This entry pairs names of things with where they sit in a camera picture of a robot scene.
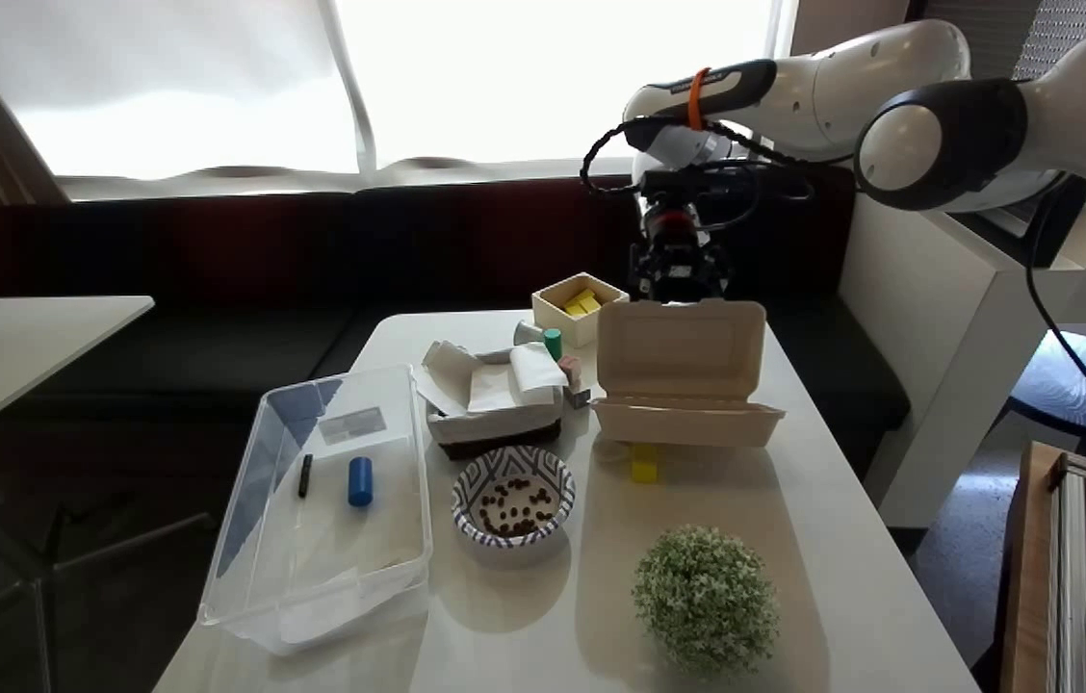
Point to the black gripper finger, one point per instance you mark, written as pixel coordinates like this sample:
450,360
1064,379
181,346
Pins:
654,275
708,275

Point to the patterned bowl with beans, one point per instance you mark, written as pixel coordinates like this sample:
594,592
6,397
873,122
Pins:
515,502

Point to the white foam lunch pack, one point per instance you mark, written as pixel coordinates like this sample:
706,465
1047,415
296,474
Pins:
679,352

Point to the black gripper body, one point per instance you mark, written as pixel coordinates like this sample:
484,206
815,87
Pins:
684,214

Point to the small pink block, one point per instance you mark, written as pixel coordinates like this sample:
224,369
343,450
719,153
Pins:
570,370

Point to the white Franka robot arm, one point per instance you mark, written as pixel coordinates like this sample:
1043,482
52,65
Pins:
951,128

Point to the white label card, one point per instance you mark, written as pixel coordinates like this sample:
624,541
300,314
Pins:
352,427

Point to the white window shade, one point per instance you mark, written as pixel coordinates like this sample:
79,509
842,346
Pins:
181,79

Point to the dark bench sofa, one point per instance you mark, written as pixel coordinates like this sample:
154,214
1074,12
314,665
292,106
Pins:
246,273

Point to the yellow item in wooden box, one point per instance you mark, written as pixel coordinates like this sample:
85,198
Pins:
583,301

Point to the yellow block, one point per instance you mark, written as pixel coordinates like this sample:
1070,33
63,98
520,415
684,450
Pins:
645,466

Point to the green ball plant in pot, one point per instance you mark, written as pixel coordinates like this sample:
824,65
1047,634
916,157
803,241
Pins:
706,601

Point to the clear plastic storage bin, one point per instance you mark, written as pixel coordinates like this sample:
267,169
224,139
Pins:
314,565

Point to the blue cylinder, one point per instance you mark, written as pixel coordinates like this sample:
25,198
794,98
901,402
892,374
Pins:
359,482

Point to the black marker pen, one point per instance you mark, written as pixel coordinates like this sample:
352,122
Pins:
305,474

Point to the small green block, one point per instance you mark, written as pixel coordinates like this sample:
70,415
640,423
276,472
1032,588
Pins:
551,346

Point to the small grey block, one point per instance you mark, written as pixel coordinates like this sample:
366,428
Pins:
580,397

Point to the white side table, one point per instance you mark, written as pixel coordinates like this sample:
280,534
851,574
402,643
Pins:
15,352

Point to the white desk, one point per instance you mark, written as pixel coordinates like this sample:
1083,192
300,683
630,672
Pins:
915,333

